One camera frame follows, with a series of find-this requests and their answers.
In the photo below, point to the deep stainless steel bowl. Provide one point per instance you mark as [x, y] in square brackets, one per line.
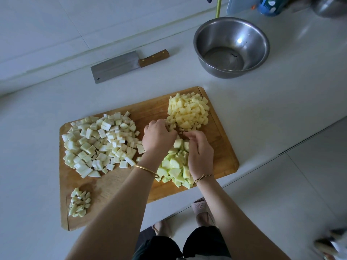
[249, 40]

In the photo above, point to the pile of garlic cloves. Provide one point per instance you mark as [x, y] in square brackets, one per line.
[79, 202]

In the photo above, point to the dark green bottle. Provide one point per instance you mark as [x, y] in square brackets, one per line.
[271, 3]

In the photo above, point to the person's right foot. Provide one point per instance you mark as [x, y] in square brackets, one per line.
[201, 208]

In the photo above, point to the wooden cutting board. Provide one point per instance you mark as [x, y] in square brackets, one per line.
[108, 192]

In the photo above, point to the person's foot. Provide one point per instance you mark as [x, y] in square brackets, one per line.
[161, 227]
[201, 208]

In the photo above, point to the pale green cabbage vegetable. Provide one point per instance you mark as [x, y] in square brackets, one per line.
[84, 146]

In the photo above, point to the dark green trousers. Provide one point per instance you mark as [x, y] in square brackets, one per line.
[162, 246]

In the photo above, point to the person's right forearm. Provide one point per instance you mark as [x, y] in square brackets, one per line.
[238, 222]

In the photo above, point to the shallow stainless steel bowl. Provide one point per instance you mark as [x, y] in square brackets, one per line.
[330, 5]

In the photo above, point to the gold bangle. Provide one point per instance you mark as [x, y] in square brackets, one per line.
[146, 170]

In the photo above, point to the white slipper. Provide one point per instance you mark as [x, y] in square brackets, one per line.
[332, 245]

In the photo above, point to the peeled yellow potato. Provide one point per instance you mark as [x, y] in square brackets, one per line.
[187, 111]

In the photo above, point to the person's left foot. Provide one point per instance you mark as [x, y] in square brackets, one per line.
[161, 227]

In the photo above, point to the person's right hand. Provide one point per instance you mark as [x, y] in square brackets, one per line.
[200, 154]

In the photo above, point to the person's left hand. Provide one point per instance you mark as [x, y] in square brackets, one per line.
[157, 139]

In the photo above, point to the peeled green cucumber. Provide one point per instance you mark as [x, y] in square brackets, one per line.
[173, 168]

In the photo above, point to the person's left forearm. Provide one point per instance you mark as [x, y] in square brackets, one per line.
[114, 219]

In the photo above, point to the light blue plastic board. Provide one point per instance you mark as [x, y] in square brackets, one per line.
[241, 3]

